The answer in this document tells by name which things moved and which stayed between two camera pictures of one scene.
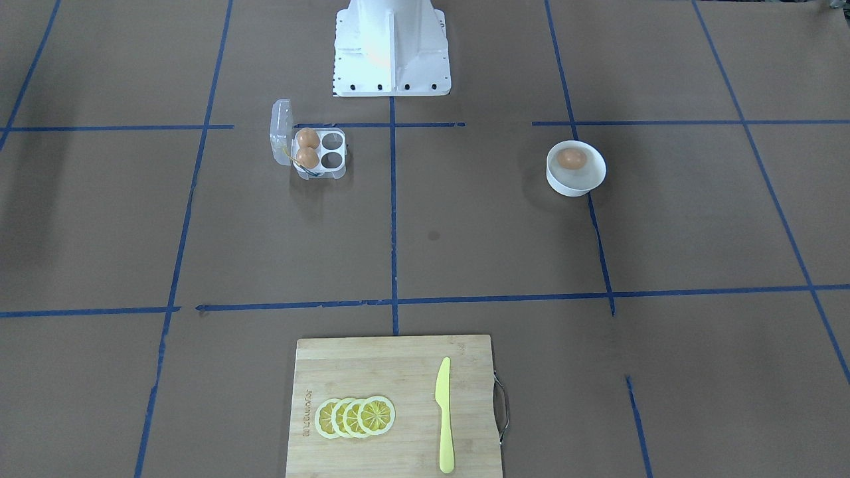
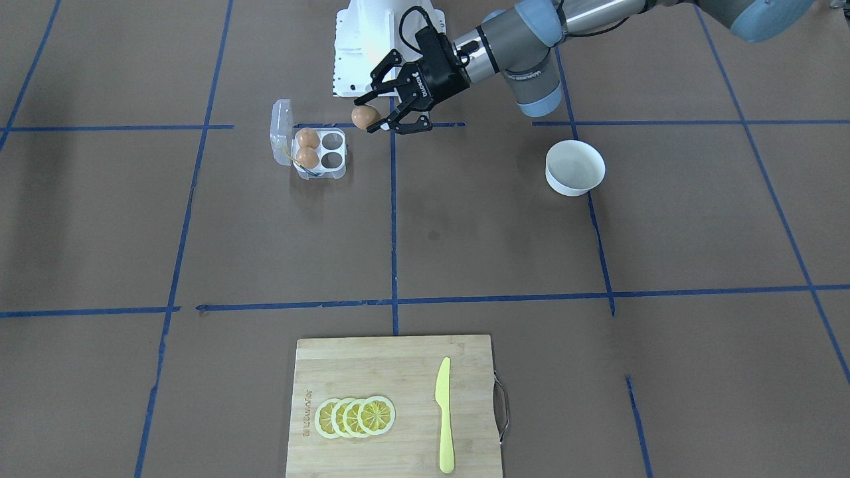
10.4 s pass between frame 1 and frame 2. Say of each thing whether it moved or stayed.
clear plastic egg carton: stayed
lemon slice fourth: stayed
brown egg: moved
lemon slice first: stayed
